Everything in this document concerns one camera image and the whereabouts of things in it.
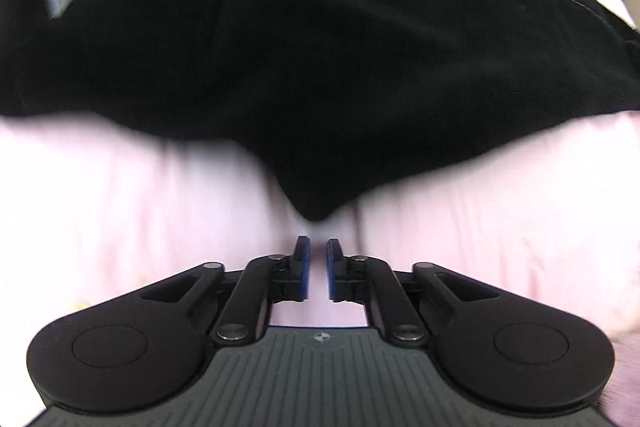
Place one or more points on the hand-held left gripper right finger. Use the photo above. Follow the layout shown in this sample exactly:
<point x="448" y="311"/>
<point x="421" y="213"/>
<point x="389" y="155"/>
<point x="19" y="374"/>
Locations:
<point x="333" y="272"/>

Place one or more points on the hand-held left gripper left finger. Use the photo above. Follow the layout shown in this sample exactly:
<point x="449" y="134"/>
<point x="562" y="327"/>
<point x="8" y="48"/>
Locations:
<point x="302" y="272"/>

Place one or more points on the black pants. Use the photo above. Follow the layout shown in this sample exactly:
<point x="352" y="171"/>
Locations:
<point x="300" y="57"/>

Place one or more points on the pink floral bed sheet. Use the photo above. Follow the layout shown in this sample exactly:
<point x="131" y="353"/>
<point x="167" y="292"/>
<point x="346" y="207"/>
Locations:
<point x="125" y="207"/>

